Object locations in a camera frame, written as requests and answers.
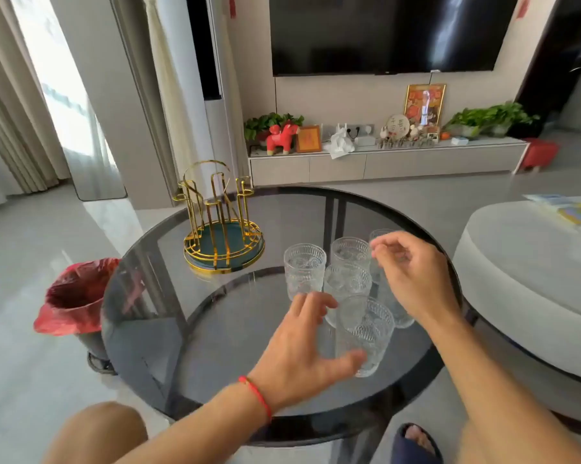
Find person's left hand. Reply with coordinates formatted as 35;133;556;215
247;291;368;412

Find person's right hand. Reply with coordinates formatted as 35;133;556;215
370;230;463;329

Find clear embossed glass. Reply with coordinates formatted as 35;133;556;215
377;280;416;329
369;228;398;285
330;237;372;271
323;263;372;329
283;243;327;302
335;295;396;378

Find gold wire cup rack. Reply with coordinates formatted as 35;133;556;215
172;160;266;276

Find person's right forearm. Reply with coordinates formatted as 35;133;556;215
423;309;581;464

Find person's right foot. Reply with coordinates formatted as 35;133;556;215
404;425;436;458

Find person's left leg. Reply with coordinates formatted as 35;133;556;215
42;401;149;464

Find round dark glass table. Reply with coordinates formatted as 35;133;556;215
100;186;465;464

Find white round coffee table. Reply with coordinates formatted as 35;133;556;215
452;195;581;438

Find beige low television cabinet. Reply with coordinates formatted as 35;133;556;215
247;135;530;187

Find row of small figurines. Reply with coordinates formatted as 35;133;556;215
376;125;440;150

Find blue slipper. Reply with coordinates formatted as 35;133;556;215
392;422;444;464

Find round white plaque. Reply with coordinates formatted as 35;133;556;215
386;114;411;140

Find white crumpled plastic bag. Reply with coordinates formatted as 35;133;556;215
323;124;357;160

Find colourful paper booklets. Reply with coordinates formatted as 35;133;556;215
522;193;581;242

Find green leafy potted plant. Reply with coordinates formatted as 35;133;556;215
483;101;541;139
243;112;305;143
443;107;490;139

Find red stool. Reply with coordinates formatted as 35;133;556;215
518;137;560;172

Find gold framed picture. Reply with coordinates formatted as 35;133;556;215
403;83;447;127

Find small orange framed picture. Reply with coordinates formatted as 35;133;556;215
296;124;323;154

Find dark grey trash bin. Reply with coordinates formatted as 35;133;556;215
75;331;110;361

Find red plush horse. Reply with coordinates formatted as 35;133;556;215
265;121;300;156

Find red plastic bin bag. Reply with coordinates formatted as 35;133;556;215
33;258;122;336

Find white standing air conditioner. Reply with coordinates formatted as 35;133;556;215
183;0;245;179

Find tall floor mirror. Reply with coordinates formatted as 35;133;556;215
9;0;128;202

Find beige curtain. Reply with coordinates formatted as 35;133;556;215
0;0;71;195

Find red string bracelet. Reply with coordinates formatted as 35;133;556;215
237;375;274;423

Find grey wall socket panel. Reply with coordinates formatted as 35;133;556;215
321;122;374;140

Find black wall television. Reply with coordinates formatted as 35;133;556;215
269;0;520;77

